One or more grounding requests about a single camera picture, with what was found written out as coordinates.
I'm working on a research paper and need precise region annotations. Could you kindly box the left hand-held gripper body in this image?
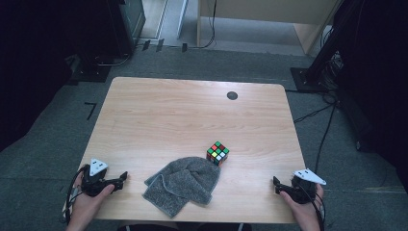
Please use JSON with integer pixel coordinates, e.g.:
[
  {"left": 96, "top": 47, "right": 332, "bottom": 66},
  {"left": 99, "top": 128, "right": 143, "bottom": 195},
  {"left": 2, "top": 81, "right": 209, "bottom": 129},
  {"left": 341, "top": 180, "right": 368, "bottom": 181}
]
[{"left": 80, "top": 157, "right": 112, "bottom": 197}]

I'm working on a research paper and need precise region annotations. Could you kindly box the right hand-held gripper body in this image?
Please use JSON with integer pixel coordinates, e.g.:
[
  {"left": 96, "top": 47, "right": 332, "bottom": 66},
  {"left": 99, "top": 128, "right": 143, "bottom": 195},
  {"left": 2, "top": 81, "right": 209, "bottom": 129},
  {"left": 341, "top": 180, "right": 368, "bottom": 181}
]
[{"left": 290, "top": 167, "right": 327, "bottom": 205}]

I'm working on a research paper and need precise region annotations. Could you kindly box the grey towel cloth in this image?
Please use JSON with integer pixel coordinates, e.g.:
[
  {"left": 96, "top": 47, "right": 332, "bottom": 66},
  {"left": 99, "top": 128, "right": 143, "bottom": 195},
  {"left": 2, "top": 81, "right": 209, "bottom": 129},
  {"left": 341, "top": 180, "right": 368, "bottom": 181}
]
[{"left": 142, "top": 156, "right": 222, "bottom": 218}]

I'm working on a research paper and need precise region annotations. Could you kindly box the multicoloured puzzle cube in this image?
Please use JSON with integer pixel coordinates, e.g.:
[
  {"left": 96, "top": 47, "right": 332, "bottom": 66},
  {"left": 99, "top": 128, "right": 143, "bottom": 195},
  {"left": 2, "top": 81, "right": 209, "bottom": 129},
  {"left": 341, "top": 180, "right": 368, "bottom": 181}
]
[{"left": 206, "top": 141, "right": 230, "bottom": 167}]

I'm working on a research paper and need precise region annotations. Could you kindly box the person's right hand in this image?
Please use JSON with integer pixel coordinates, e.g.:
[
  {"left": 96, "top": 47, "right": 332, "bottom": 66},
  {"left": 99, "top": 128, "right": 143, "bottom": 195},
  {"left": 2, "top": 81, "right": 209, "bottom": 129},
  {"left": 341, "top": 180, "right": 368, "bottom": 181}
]
[{"left": 279, "top": 184, "right": 325, "bottom": 224}]

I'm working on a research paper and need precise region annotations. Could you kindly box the person's left hand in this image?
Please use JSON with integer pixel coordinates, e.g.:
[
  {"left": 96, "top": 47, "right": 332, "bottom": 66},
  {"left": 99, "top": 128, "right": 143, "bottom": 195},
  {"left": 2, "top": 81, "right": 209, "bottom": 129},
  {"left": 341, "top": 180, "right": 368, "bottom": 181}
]
[{"left": 68, "top": 174, "right": 115, "bottom": 225}]

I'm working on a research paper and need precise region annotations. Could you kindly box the black stand base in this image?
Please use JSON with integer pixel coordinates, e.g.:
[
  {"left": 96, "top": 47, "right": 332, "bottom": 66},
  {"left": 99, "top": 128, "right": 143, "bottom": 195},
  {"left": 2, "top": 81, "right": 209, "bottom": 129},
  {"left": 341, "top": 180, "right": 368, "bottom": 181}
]
[{"left": 67, "top": 54, "right": 113, "bottom": 84}]

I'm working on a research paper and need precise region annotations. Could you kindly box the black metal stand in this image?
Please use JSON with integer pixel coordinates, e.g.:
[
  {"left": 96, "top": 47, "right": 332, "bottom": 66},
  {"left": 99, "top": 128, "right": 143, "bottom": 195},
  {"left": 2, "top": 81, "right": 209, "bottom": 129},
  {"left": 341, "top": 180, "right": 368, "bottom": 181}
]
[{"left": 290, "top": 0, "right": 345, "bottom": 94}]

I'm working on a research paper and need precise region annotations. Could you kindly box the dark curtain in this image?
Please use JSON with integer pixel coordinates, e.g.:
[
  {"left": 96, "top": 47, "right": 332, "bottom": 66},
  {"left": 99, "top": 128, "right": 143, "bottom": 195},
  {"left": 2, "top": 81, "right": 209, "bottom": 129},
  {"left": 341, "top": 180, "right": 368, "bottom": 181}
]
[
  {"left": 0, "top": 0, "right": 112, "bottom": 152},
  {"left": 333, "top": 0, "right": 408, "bottom": 184}
]

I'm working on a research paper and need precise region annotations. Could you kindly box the dark cabinet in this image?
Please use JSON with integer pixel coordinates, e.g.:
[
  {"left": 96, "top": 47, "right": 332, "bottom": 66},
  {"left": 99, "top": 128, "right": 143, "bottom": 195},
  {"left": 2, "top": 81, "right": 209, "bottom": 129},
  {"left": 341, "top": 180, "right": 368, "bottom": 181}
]
[{"left": 107, "top": 0, "right": 147, "bottom": 58}]

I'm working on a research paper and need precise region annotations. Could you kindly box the light wooden desk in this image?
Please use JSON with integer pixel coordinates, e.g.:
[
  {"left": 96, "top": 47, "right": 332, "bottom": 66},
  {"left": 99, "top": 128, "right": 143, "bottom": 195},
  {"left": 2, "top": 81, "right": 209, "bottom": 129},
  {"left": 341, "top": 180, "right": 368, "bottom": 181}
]
[{"left": 196, "top": 0, "right": 342, "bottom": 56}]

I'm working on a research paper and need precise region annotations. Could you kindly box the right hand-held gripper cable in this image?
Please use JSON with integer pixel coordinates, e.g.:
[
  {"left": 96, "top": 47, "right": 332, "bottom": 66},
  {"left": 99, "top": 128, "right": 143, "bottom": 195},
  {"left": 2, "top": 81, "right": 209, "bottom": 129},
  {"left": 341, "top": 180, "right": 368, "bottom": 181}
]
[{"left": 307, "top": 189, "right": 327, "bottom": 231}]

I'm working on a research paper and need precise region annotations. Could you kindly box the hand-held gripper cable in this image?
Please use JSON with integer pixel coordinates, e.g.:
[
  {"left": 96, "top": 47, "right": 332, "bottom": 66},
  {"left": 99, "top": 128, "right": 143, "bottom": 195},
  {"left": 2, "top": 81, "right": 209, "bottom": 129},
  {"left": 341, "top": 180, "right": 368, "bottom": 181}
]
[
  {"left": 307, "top": 189, "right": 327, "bottom": 231},
  {"left": 62, "top": 164, "right": 90, "bottom": 224}
]

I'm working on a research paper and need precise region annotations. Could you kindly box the long black floor cable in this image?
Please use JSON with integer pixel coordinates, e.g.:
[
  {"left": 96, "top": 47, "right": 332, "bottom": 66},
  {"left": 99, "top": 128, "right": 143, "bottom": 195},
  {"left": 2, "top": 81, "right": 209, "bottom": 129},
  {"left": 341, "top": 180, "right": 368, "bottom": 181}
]
[{"left": 313, "top": 104, "right": 338, "bottom": 175}]

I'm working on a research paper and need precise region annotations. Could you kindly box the left hand-held gripper cable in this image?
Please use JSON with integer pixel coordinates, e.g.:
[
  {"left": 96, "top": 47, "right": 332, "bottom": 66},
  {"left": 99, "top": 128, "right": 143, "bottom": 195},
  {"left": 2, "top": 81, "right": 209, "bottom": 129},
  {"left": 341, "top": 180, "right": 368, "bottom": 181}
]
[{"left": 62, "top": 164, "right": 90, "bottom": 224}]

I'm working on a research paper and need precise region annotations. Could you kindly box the short black floor cable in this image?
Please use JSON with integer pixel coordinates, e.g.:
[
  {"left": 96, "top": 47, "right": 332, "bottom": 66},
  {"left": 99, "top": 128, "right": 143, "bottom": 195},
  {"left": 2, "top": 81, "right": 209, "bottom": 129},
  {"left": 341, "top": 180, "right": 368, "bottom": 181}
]
[{"left": 293, "top": 102, "right": 338, "bottom": 124}]

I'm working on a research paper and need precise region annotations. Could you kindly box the looped black floor cable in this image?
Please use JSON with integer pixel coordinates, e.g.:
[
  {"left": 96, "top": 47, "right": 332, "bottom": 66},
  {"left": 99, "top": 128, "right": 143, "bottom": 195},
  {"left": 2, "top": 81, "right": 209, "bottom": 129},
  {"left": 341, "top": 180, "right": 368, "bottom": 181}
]
[{"left": 94, "top": 52, "right": 132, "bottom": 67}]

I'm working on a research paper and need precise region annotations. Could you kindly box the tangled cable bundle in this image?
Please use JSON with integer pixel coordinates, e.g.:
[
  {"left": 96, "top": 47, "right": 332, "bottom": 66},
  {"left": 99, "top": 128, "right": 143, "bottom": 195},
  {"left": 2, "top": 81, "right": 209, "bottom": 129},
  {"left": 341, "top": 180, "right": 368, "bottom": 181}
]
[{"left": 320, "top": 51, "right": 344, "bottom": 94}]

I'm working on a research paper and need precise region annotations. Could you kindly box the hanging black cable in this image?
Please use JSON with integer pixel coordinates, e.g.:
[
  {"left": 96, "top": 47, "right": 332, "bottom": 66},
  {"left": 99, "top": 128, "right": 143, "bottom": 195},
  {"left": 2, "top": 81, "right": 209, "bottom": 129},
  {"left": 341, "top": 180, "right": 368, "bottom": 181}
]
[{"left": 189, "top": 0, "right": 218, "bottom": 50}]

